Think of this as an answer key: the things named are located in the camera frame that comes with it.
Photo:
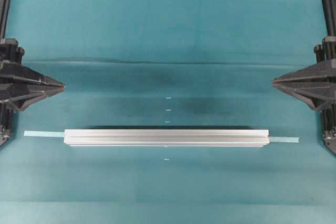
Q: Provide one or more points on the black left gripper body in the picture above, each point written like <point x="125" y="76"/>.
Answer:
<point x="11" y="51"/>

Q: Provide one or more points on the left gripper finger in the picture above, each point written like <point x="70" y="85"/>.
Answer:
<point x="19" y="97"/>
<point x="14" y="71"/>

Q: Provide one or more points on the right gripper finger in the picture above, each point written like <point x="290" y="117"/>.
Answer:
<point x="321" y="71"/>
<point x="317" y="96"/>

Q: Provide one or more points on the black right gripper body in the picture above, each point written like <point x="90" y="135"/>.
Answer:
<point x="325" y="56"/>

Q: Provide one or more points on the silver aluminium extrusion rail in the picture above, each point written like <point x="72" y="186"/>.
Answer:
<point x="167" y="137"/>

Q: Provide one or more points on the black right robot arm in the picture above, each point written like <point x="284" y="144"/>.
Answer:
<point x="328" y="124"/>

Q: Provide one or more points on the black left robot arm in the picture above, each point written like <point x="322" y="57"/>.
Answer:
<point x="7" y="120"/>

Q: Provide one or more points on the light blue tape strip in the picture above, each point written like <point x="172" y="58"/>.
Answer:
<point x="62" y="135"/>

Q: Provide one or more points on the teal table cloth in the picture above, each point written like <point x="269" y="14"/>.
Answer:
<point x="167" y="63"/>

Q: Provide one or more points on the black right frame post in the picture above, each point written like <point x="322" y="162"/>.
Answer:
<point x="329" y="14"/>

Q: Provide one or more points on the black frame post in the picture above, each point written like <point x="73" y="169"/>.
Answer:
<point x="4" y="8"/>
<point x="329" y="14"/>

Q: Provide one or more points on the black left frame post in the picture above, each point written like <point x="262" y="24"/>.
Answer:
<point x="4" y="8"/>

